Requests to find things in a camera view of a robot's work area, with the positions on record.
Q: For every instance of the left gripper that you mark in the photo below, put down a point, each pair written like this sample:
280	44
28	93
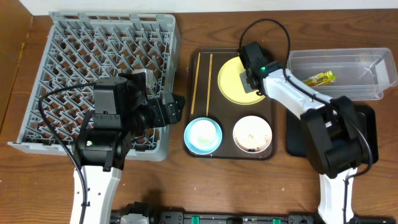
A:
168	109

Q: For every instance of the green snack wrapper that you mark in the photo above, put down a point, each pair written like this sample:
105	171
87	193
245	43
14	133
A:
320	79

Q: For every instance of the white pink bowl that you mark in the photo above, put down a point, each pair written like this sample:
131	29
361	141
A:
252	134

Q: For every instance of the white cup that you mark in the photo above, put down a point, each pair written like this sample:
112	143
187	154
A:
203	135

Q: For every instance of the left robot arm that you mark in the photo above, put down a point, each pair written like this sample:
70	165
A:
122	111

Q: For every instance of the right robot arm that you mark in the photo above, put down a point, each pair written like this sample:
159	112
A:
335	144

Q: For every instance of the grey dishwasher rack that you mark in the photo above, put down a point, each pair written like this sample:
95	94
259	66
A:
81	48

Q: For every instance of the black waste tray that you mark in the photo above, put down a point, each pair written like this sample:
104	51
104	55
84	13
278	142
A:
295	145

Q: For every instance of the yellow plate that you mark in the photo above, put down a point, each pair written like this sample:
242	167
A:
230	84

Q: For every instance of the blue bowl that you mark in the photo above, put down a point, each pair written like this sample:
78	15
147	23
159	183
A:
194	150

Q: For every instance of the dark brown serving tray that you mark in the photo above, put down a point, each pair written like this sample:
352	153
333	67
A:
223	111

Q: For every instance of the clear plastic bin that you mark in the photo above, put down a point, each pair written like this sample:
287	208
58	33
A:
361	74

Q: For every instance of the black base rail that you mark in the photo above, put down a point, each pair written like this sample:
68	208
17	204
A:
139	212

